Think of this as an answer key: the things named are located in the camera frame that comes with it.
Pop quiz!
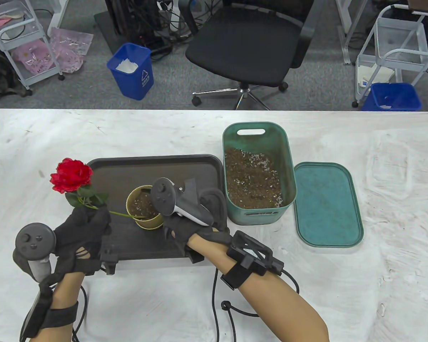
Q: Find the person's left hand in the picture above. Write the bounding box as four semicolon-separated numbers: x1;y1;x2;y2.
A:
53;206;112;276

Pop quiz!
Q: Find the person's right hand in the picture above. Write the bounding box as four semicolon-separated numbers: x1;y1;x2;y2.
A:
162;214;233;258

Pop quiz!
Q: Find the brown potting mix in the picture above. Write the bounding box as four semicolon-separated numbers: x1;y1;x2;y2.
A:
225;148;283;210
130;192;161;218

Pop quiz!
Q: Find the red artificial rose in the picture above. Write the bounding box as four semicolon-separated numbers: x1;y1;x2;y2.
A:
50;158;147;219

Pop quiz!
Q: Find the person's right forearm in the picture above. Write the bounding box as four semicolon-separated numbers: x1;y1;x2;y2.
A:
187;235;330;342

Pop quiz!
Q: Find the person's left forearm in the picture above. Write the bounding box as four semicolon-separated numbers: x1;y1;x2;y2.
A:
29;273;84;342

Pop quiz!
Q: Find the yellow ribbed flower pot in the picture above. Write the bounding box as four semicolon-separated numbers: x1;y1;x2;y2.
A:
126;185;164;230

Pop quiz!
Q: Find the grey handheld controller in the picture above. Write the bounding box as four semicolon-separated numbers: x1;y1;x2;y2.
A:
13;223;57;283
151;177;228;232

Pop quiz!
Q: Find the dark brown plastic tray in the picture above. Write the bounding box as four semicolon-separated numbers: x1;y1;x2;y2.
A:
87;154;229;261

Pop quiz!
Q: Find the green plastic bin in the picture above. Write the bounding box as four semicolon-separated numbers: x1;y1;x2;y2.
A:
223;122;297;226

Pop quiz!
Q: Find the green plastic bin lid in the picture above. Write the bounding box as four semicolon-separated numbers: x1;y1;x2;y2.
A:
293;162;364;249

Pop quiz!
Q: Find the blue waste bin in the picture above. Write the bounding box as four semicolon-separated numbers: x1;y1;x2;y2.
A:
107;43;154;101
362;83;422;112

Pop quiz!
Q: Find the white crumpled paper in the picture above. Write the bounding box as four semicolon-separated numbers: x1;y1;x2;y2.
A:
115;59;139;74

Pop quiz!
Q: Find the pink plastic bag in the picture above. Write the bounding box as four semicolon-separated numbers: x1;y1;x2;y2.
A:
14;40;54;75
49;27;94;74

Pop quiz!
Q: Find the black office chair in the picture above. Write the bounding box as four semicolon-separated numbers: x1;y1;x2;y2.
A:
178;0;315;110

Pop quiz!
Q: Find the black floor mat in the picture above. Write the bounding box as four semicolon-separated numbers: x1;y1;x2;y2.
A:
94;11;172;56

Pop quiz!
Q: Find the black computer tower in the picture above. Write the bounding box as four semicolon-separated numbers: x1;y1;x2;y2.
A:
105;0;163;39

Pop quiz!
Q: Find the black wrist strap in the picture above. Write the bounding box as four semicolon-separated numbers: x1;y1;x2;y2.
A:
220;230;284;291
19;287;79;339

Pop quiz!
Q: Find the white wire cart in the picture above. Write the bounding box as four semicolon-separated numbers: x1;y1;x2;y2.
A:
0;0;65;90
352;5;428;108

